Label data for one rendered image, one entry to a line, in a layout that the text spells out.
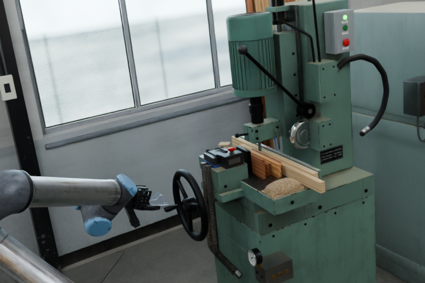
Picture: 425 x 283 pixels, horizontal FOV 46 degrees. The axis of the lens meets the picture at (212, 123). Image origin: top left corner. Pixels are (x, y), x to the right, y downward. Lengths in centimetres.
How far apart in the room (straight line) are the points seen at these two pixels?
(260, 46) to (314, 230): 76
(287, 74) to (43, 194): 104
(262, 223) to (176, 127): 161
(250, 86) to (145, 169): 159
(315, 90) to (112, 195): 86
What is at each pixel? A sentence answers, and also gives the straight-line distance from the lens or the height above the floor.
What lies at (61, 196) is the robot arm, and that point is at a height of 111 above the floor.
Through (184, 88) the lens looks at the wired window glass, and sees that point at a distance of 347.
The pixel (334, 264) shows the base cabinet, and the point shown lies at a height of 46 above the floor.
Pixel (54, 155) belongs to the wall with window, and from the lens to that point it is 316.
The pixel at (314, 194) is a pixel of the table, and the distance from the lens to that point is 187.
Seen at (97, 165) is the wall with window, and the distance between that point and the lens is 325.
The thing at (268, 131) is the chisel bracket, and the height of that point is 104.
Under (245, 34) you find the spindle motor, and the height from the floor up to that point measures 144.
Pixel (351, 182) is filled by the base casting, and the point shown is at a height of 80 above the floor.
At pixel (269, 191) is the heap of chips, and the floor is 91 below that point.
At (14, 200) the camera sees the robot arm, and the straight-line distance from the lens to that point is 138.
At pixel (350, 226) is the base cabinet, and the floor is 60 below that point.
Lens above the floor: 166
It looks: 16 degrees down
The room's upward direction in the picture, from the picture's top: 6 degrees counter-clockwise
